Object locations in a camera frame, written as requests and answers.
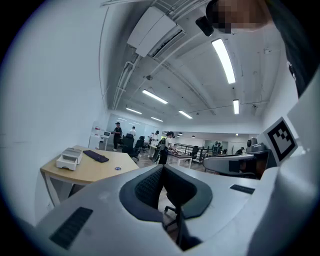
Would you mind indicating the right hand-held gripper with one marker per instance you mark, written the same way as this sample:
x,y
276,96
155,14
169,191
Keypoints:
x,y
305,130

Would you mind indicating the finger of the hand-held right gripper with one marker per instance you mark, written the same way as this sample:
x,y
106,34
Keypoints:
x,y
217,163

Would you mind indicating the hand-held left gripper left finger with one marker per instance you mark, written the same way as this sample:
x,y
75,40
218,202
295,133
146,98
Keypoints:
x,y
105,200

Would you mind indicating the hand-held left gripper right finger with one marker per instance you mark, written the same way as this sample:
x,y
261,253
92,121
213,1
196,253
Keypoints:
x,y
225,205

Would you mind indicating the grey compartment tray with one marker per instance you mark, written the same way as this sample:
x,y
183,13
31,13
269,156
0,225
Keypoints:
x,y
72,153

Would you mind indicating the black office chair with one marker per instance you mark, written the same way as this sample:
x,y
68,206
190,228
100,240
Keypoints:
x,y
128,145
178,215
141,143

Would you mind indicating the brown table white legs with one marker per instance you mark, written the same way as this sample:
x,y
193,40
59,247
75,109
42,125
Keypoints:
x,y
181,157

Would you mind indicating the black computer keyboard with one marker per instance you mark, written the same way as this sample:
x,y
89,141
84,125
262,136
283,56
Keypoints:
x,y
96,155

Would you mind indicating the long ceiling light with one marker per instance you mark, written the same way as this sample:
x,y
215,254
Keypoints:
x,y
133,110
236,107
223,60
155,96
185,114

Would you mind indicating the black backpack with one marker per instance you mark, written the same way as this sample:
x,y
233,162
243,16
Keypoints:
x,y
162,144

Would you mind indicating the white cabinet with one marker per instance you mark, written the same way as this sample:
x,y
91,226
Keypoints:
x,y
96,138

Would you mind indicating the white microwave oven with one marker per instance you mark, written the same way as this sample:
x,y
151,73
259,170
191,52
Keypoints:
x,y
107,133

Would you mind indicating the person's black clothing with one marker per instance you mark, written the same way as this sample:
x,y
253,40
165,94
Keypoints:
x,y
295,50

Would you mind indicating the person's head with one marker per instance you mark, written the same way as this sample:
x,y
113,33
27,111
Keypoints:
x,y
240,15

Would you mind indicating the white ceiling air conditioner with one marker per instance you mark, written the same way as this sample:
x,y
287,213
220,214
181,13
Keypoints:
x,y
152,30

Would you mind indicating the black head-worn camera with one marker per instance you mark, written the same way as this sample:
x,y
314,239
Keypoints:
x,y
205,25

